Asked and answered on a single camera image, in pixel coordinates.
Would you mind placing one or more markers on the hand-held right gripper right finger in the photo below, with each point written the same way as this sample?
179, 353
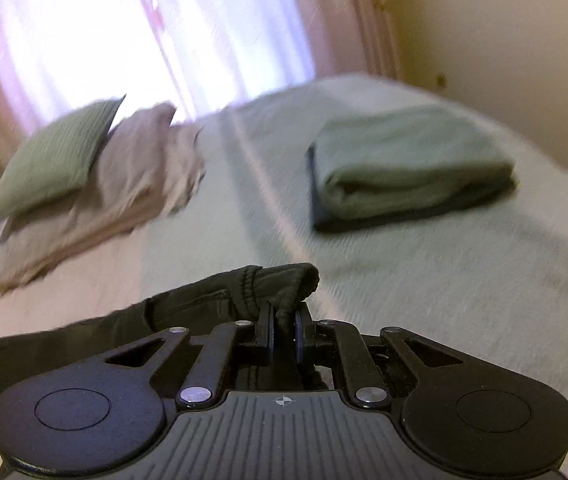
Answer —
305, 334

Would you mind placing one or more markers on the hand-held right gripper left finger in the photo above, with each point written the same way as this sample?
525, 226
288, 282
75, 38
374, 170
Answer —
264, 334

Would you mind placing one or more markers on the black pants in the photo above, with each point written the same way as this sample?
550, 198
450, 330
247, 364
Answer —
188, 300

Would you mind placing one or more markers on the green folded cloth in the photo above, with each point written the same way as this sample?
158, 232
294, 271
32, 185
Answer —
404, 160

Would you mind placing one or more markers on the beige pillow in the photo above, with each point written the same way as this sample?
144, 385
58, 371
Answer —
113, 195

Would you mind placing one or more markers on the green pillow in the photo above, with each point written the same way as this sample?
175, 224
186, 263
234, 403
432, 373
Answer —
58, 155

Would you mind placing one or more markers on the pink curtain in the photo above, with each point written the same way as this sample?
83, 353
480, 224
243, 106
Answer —
88, 35

